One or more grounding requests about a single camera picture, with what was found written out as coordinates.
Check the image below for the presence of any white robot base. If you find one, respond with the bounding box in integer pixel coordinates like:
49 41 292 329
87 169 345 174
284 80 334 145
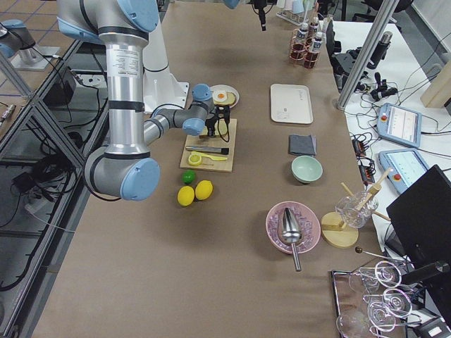
142 1 189 113

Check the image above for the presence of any left yellow lemon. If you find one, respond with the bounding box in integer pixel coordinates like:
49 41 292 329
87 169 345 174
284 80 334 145
177 186 195 207

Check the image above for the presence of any clear glass mug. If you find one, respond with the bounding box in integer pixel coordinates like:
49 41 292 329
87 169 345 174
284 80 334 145
335 192 379 228

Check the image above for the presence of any white rabbit tray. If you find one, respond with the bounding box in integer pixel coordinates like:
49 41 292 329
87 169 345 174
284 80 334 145
270 84 313 125

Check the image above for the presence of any wooden cutting board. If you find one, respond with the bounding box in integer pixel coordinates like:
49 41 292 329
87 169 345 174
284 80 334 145
180 118 237 173

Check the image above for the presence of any black laptop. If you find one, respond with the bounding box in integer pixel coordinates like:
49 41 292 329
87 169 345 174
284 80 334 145
387 165 450 266

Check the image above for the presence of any fried egg toast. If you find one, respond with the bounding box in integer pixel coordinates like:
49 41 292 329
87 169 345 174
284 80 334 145
212 89 236 106

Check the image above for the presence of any half lemon slice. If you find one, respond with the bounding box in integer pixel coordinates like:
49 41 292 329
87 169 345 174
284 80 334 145
187 154 202 166

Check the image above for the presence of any grey folded cloth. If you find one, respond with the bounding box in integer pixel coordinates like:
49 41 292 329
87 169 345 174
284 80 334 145
288 134 316 156

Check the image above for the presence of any green lime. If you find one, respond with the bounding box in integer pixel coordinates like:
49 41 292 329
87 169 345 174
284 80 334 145
182 170 196 184

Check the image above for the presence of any aluminium frame post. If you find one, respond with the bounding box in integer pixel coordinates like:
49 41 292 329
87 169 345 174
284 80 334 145
336 0 399 111

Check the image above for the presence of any metal glass tray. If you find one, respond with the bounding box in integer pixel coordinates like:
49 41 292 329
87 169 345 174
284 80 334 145
331 261 421 337

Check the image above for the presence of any wooden cup stand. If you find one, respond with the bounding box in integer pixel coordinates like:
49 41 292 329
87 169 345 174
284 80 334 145
321 168 392 249

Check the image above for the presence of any black handled knife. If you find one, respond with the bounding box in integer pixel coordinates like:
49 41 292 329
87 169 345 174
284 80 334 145
185 146 230 155

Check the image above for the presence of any copper wire bottle holder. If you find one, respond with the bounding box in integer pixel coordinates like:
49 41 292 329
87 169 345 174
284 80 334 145
288 27 323 69

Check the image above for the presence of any white wire cup rack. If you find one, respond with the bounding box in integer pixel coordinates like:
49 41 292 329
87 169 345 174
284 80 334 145
276 0 319 26

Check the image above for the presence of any right yellow lemon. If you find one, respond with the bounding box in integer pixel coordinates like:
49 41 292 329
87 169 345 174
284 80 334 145
194 180 214 201

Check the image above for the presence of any white round plate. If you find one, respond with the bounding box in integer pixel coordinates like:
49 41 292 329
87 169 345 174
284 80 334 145
210 84 240 108

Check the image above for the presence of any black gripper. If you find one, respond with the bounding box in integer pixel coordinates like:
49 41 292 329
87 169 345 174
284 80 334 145
252 0 267 31
205 106 230 137

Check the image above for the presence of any pale green bowl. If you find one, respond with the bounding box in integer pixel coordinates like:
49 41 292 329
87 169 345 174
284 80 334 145
291 156 323 184

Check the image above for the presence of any metal scoop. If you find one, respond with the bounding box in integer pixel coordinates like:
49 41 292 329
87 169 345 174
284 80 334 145
278 207 302 272

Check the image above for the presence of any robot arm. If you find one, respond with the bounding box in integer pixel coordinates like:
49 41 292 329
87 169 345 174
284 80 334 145
57 1 215 201
223 0 268 31

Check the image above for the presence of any teach pendant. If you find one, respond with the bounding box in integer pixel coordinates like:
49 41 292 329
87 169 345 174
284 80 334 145
376 104 422 148
378 149 429 194

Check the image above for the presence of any front teach pendant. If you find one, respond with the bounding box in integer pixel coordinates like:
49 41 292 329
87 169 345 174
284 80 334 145
378 149 429 194

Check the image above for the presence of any dark sauce bottle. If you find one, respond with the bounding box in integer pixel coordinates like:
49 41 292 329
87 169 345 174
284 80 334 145
307 16 319 38
290 22 309 61
303 32 323 69

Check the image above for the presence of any pink patterned plate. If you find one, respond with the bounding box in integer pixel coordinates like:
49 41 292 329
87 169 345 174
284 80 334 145
266 201 321 254

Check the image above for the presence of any yellow lemon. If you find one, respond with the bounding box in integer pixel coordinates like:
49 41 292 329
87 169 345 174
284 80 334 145
177 186 195 207
194 180 214 201

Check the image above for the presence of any rear teach pendant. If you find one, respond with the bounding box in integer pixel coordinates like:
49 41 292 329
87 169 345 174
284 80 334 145
376 104 422 148

